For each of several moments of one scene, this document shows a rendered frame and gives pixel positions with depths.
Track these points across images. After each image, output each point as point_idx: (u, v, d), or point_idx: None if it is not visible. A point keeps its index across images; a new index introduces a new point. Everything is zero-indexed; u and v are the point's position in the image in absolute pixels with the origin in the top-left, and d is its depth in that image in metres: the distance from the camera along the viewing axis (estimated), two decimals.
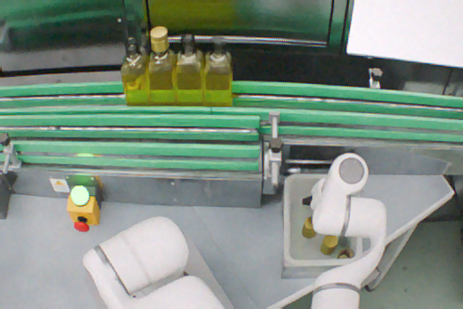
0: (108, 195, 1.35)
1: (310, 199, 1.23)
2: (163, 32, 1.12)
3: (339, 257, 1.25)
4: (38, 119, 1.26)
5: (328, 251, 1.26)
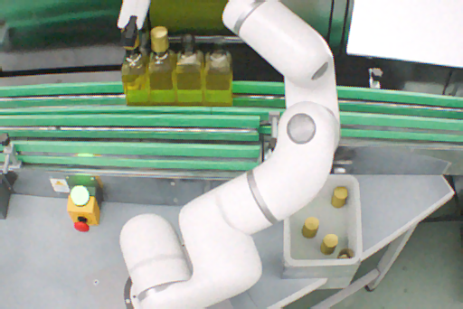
0: (108, 195, 1.35)
1: (132, 23, 1.02)
2: (163, 32, 1.12)
3: (339, 257, 1.25)
4: (38, 119, 1.26)
5: (328, 251, 1.26)
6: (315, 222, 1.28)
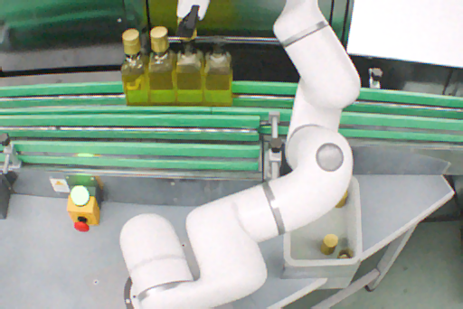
0: (108, 195, 1.35)
1: (194, 13, 1.00)
2: (163, 32, 1.12)
3: (339, 257, 1.25)
4: (38, 119, 1.26)
5: (328, 251, 1.26)
6: (185, 17, 1.09)
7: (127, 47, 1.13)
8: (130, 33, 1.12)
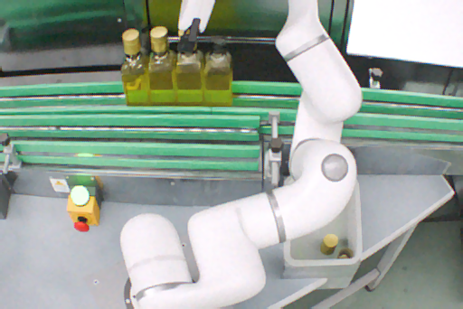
0: (108, 195, 1.35)
1: (195, 25, 1.03)
2: (163, 32, 1.12)
3: (339, 257, 1.25)
4: (38, 119, 1.26)
5: (328, 251, 1.26)
6: (186, 29, 1.12)
7: (127, 47, 1.13)
8: (130, 33, 1.12)
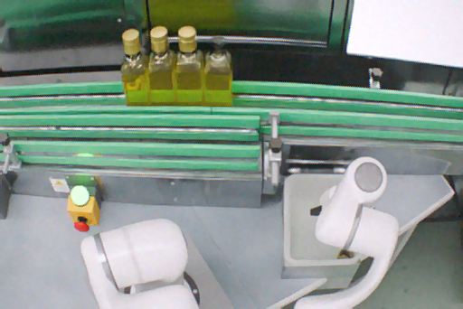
0: (108, 195, 1.35)
1: (319, 209, 1.09)
2: (163, 32, 1.12)
3: (339, 257, 1.25)
4: (38, 119, 1.26)
5: None
6: (186, 29, 1.12)
7: (127, 47, 1.13)
8: (130, 33, 1.12)
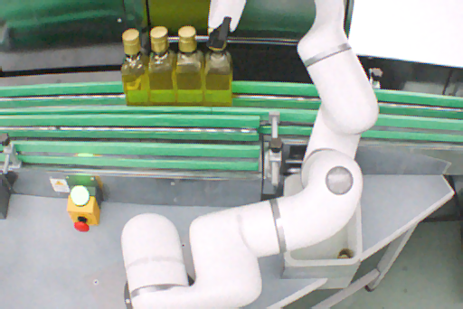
0: (108, 195, 1.35)
1: (226, 24, 1.02)
2: (163, 32, 1.12)
3: (339, 257, 1.25)
4: (38, 119, 1.26)
5: None
6: (186, 29, 1.12)
7: (127, 47, 1.13)
8: (130, 33, 1.12)
